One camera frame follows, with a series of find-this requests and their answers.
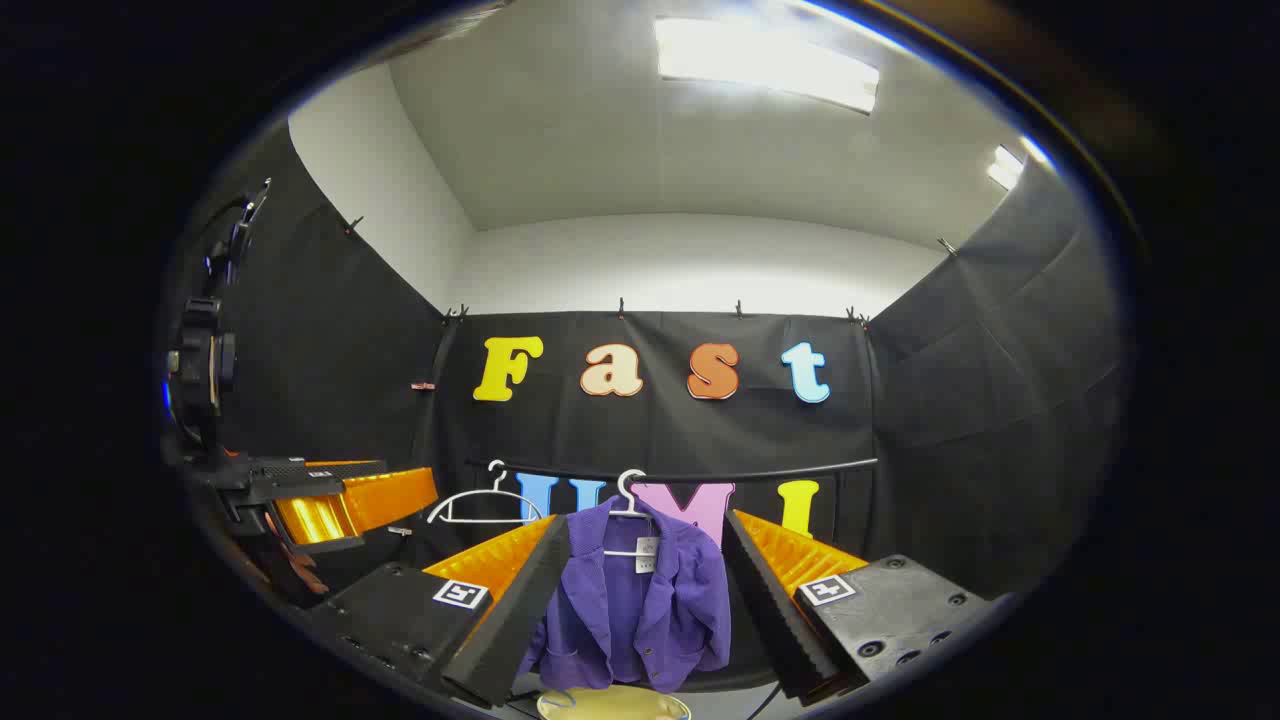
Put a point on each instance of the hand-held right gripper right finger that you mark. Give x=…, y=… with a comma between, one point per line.
x=770, y=610

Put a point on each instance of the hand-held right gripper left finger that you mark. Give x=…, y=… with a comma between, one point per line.
x=520, y=620

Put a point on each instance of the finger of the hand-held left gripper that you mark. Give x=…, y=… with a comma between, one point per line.
x=370, y=505
x=300, y=478

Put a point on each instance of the purple ribbed jacket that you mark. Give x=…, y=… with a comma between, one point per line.
x=680, y=600

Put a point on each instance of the pale yellow laundry hamper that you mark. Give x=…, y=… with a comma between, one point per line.
x=610, y=705

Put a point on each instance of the white plastic clothes hanger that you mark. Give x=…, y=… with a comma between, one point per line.
x=485, y=520
x=627, y=505

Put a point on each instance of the black clothes rack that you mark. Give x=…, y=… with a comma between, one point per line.
x=760, y=473

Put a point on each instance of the white paper garment tag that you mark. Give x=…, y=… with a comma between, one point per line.
x=648, y=555

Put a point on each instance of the black backdrop cloth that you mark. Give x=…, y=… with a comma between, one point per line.
x=650, y=430

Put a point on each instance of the small ceiling light panel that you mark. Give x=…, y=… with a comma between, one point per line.
x=1005, y=168

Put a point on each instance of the large ceiling light panel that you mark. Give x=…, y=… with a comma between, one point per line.
x=770, y=65

